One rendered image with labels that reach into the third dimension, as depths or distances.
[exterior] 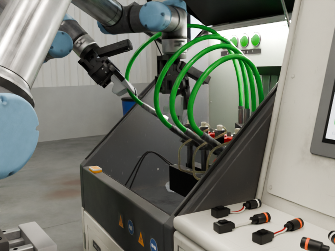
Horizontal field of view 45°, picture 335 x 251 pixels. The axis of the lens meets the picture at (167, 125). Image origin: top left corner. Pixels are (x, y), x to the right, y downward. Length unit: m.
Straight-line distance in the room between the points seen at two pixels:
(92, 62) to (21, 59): 0.74
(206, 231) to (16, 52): 0.46
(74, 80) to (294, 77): 7.13
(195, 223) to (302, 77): 0.39
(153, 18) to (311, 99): 0.45
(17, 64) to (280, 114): 0.59
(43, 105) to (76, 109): 0.63
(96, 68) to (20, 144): 0.77
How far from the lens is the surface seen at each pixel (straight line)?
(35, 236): 0.79
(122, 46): 1.33
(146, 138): 1.54
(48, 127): 7.81
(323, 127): 0.87
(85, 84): 8.01
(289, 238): 0.79
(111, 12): 1.10
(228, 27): 1.51
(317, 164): 0.87
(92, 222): 1.44
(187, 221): 0.84
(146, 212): 0.99
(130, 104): 7.30
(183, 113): 1.22
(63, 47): 1.22
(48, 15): 0.68
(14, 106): 0.57
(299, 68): 0.95
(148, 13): 1.10
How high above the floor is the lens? 1.29
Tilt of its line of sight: 8 degrees down
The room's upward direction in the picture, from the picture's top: 1 degrees counter-clockwise
